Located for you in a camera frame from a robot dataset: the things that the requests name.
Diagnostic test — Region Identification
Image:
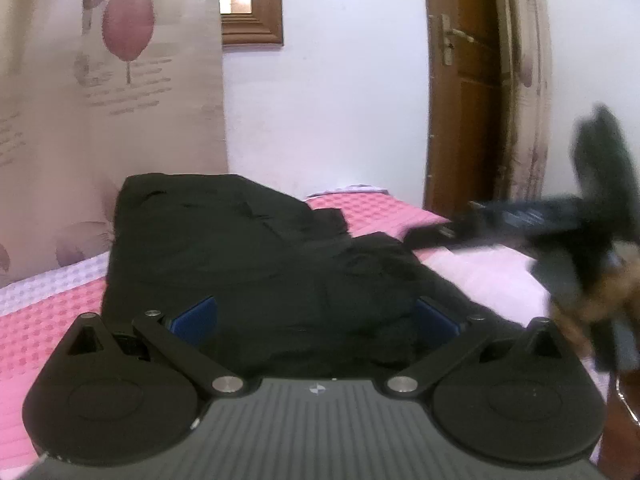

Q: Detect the black garment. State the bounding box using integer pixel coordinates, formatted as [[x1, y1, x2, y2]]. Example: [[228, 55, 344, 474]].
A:
[[102, 174, 521, 378]]

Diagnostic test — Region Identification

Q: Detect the right hand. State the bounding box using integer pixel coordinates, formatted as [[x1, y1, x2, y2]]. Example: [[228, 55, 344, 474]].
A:
[[547, 244, 640, 359]]

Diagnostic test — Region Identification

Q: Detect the pink lilac checked bed sheet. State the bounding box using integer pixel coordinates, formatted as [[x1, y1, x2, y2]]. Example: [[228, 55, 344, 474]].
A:
[[1, 192, 599, 479]]

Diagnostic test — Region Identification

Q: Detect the brown wooden door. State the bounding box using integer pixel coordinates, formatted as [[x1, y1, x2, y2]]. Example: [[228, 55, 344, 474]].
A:
[[423, 0, 504, 217]]

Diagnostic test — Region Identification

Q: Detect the beige leaf print curtain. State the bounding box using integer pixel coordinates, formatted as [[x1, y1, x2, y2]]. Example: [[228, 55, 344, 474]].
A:
[[1, 0, 229, 284]]

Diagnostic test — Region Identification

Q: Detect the brass door handle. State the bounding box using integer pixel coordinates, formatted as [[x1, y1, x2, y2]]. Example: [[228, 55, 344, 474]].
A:
[[440, 14, 475, 66]]

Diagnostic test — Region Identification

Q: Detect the brown wooden window frame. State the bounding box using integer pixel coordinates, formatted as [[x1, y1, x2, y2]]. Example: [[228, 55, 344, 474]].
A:
[[221, 0, 284, 48]]

